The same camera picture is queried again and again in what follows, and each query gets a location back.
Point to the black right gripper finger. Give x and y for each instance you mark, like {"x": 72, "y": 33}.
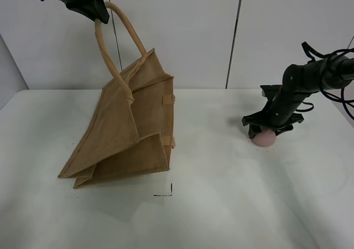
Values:
{"x": 282, "y": 129}
{"x": 254, "y": 130}

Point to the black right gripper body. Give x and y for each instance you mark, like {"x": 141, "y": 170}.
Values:
{"x": 278, "y": 112}

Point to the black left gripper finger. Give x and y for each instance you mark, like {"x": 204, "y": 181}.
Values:
{"x": 95, "y": 10}

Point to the pink peach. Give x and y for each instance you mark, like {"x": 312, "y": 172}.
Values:
{"x": 266, "y": 138}

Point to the brown linen tote bag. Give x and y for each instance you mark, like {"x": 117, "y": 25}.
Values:
{"x": 131, "y": 132}

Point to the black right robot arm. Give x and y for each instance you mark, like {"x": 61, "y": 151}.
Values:
{"x": 298, "y": 83}

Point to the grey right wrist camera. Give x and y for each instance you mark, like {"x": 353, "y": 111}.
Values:
{"x": 269, "y": 91}

